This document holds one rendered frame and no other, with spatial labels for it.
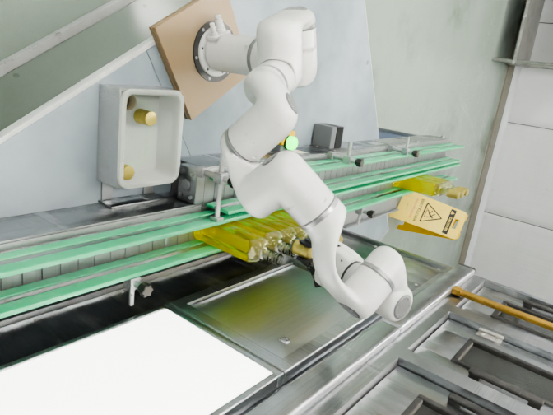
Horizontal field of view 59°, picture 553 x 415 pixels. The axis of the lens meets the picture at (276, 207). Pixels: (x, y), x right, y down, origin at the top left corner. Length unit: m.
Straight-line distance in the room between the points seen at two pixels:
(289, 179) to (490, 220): 6.41
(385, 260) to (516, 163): 6.13
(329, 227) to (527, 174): 6.20
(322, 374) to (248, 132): 0.48
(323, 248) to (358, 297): 0.11
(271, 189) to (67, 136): 0.51
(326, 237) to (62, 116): 0.62
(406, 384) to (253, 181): 0.54
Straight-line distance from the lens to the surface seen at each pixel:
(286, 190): 0.84
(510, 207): 7.08
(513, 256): 7.20
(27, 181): 1.15
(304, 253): 1.15
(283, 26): 1.04
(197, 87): 1.34
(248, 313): 1.16
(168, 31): 1.26
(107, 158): 1.18
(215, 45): 1.31
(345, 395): 1.00
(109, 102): 1.16
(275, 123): 0.88
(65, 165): 1.18
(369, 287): 0.90
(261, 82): 0.90
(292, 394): 0.94
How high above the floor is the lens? 1.75
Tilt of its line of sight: 35 degrees down
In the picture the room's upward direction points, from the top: 110 degrees clockwise
